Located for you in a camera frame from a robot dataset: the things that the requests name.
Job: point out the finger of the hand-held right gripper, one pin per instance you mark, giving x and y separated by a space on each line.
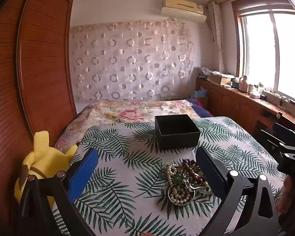
293 156
284 131

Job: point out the leaf print tablecloth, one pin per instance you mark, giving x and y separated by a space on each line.
127 172

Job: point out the long wooden cabinet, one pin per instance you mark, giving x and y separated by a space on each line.
236 105

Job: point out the person's right hand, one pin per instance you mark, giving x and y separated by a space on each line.
288 194

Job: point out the round metal dish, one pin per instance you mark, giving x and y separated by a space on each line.
170 199

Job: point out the circle pattern sheer curtain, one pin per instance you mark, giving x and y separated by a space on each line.
130 61

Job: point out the window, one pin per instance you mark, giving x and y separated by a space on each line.
272 51

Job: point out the cardboard box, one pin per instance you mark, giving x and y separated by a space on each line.
220 78

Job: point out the floral bed blanket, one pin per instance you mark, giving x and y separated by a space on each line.
118 114

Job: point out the black square box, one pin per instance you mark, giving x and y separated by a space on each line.
177 134

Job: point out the wall air conditioner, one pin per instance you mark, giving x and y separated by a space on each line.
184 8

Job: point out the dark blue blanket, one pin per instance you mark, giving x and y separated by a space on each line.
202 110

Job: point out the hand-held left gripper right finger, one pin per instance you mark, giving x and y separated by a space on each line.
210 175

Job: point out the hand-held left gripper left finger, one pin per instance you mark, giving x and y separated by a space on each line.
84 174

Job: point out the pink kettle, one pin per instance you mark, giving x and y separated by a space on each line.
243 83

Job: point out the green lid bottle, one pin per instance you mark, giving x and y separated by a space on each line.
260 88

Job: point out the white cup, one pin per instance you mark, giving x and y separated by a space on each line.
250 88

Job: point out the tissue box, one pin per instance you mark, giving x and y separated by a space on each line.
255 95

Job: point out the pile of papers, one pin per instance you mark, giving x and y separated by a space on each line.
204 71

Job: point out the pale window curtain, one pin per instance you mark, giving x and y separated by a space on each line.
217 36

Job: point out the yellow plush toy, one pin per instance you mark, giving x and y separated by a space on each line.
43 157

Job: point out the light blue cloth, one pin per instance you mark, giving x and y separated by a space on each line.
199 94

